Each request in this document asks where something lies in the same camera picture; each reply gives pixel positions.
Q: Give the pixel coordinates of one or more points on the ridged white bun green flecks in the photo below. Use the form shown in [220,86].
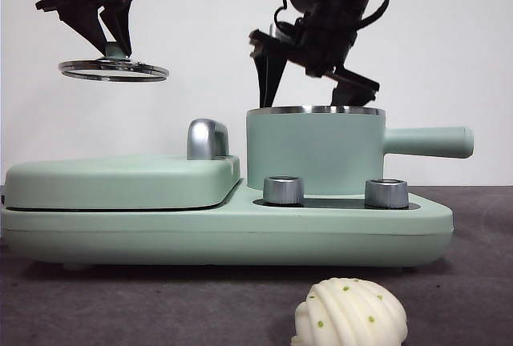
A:
[348,314]

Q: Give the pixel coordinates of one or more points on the mint green breakfast machine base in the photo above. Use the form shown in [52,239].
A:
[224,238]

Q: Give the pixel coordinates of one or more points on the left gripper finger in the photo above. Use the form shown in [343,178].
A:
[86,21]
[122,25]

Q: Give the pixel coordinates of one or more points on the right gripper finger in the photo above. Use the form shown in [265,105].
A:
[274,77]
[350,95]

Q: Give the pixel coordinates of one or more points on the silver control knob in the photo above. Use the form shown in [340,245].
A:
[282,191]
[386,194]

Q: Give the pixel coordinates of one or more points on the mint green griddle lid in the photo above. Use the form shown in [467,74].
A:
[120,178]

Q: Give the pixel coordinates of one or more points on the glass pot lid green knob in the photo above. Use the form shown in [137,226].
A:
[112,50]

